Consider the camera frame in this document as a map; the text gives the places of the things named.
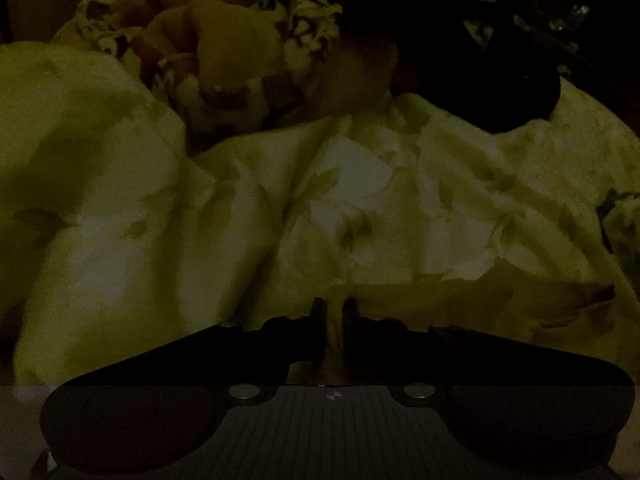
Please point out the orange cloth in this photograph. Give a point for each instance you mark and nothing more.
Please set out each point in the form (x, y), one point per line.
(225, 30)

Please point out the pale small garment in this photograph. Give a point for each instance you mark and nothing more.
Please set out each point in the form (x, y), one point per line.
(460, 305)

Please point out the dark patterned blanket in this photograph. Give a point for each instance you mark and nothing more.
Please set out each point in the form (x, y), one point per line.
(305, 35)

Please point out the dark cloth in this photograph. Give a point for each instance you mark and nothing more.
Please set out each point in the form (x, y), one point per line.
(500, 75)

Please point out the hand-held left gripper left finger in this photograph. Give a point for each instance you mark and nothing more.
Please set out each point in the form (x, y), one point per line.
(315, 330)

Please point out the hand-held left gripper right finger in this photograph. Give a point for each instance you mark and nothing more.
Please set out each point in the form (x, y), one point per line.
(352, 330)

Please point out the light floral blanket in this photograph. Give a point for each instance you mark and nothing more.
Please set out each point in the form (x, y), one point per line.
(250, 210)

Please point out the pinkish cloth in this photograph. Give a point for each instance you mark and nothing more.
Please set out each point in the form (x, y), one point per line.
(360, 75)

